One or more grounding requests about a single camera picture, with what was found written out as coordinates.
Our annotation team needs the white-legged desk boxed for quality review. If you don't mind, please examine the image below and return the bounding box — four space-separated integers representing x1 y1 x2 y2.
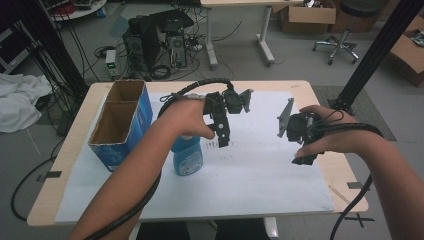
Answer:
199 0 305 71

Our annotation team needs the black office chair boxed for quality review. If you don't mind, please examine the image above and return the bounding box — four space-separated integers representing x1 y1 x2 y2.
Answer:
311 0 391 66

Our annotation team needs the black stand with cables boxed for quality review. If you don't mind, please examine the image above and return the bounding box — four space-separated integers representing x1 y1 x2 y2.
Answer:
13 0 90 101

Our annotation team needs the black tape cross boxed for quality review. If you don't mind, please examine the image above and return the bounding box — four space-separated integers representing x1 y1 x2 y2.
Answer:
343 213 376 229

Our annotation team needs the blue plastic bottle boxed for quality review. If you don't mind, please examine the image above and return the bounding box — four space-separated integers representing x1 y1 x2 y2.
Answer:
170 134 205 177

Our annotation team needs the round white table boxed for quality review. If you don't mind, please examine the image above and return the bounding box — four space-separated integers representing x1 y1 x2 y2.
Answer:
42 0 108 22

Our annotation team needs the person's right hand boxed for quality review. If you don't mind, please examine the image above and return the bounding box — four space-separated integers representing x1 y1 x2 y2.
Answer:
294 104 369 160

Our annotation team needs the blue cardboard box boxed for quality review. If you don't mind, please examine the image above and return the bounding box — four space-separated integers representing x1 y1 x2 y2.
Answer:
87 79 154 173

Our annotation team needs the black tape piece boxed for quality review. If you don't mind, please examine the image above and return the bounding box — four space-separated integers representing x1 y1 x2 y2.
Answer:
346 181 372 192
35 170 63 183

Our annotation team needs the large brown cardboard box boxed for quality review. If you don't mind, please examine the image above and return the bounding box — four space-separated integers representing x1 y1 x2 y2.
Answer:
387 14 424 89

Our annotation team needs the grey floor mat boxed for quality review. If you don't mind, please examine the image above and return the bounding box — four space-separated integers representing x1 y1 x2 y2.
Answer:
311 84 398 142

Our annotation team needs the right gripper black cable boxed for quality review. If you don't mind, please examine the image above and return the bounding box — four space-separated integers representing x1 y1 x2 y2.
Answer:
305 109 385 240

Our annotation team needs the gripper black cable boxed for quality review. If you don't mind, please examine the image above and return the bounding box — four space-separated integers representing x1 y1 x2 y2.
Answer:
83 77 236 240
305 109 385 240

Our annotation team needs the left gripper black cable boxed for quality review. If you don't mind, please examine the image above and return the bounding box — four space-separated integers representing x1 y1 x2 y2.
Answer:
83 77 236 240

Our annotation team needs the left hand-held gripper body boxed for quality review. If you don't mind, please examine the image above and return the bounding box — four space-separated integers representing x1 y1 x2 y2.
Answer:
202 87 255 117

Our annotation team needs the black floor cable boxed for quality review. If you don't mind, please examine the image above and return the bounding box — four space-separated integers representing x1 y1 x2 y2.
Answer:
9 139 66 222

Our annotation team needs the white paper sheet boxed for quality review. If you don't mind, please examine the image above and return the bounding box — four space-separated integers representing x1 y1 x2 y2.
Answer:
54 90 335 223

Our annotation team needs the white table leg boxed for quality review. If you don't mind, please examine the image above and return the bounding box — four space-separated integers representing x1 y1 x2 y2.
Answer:
262 216 280 240

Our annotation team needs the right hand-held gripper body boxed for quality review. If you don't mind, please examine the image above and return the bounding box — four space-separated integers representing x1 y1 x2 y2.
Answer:
276 97 326 158

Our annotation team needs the person's left hand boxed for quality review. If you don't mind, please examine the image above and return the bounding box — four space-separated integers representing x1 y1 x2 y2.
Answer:
159 97 216 142

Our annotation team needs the black computer tower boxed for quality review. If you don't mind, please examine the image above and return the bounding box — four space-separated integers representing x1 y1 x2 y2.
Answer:
121 8 196 80

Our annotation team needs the white crumpled cloth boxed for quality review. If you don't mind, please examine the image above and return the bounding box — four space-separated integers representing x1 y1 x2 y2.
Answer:
0 72 54 134

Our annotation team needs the black aluminium frame post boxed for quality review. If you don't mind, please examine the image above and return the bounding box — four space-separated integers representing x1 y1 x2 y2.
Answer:
327 0 424 114

